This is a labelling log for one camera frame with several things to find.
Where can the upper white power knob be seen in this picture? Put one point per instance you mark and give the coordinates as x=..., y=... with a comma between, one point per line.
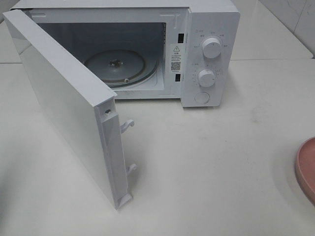
x=211, y=47

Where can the white microwave door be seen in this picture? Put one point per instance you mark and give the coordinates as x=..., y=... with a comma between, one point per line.
x=77, y=102

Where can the glass microwave turntable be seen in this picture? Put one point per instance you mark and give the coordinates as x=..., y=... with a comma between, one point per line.
x=116, y=67

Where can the white timer knob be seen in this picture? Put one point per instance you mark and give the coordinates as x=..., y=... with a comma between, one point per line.
x=206, y=78

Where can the round white door button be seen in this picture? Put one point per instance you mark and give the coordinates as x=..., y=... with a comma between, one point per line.
x=202, y=98

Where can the white microwave oven body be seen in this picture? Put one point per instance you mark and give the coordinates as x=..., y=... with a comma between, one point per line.
x=153, y=84

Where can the white warning label sticker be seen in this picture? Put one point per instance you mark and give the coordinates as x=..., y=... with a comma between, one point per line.
x=176, y=54

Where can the pink round plate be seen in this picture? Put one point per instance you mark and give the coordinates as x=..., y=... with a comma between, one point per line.
x=305, y=168

